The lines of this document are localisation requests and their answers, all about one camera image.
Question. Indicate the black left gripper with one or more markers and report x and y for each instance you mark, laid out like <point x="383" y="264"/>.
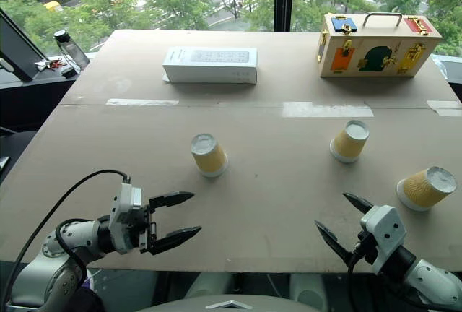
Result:
<point x="146" y="228"/>

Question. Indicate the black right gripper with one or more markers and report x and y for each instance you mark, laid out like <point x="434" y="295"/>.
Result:
<point x="364" y="248"/>

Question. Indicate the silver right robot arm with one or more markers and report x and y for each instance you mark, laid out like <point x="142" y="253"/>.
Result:
<point x="427" y="279"/>

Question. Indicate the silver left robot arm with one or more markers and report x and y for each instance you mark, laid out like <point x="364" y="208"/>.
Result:
<point x="54" y="276"/>

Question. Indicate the yellow ribbed paper cup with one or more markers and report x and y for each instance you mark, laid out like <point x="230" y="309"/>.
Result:
<point x="209" y="155"/>
<point x="349" y="142"/>
<point x="426" y="188"/>

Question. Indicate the silver robot torso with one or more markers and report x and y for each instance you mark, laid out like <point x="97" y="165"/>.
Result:
<point x="223" y="303"/>

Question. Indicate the white rectangular cardboard box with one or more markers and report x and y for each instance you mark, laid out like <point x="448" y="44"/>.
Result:
<point x="211" y="64"/>

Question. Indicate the wooden latch busy box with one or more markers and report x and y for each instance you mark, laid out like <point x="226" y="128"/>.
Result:
<point x="377" y="50"/>

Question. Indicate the small black round object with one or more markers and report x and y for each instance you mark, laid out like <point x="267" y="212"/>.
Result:
<point x="68" y="71"/>

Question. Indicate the black side desk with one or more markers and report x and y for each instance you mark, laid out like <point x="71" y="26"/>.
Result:
<point x="32" y="99"/>

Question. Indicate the clear bottle with black cap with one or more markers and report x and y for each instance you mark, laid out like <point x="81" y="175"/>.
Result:
<point x="71" y="49"/>

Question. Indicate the small red and white items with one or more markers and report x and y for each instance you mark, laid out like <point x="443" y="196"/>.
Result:
<point x="50" y="63"/>

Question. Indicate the black monitor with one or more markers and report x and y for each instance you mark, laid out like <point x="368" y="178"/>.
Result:
<point x="16" y="50"/>

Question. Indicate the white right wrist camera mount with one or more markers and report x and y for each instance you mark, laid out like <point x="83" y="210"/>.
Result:
<point x="384" y="232"/>

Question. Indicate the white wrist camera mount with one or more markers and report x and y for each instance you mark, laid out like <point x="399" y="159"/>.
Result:
<point x="384" y="232"/>
<point x="125" y="214"/>

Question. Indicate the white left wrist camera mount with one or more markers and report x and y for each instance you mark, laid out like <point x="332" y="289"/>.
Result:
<point x="125" y="214"/>

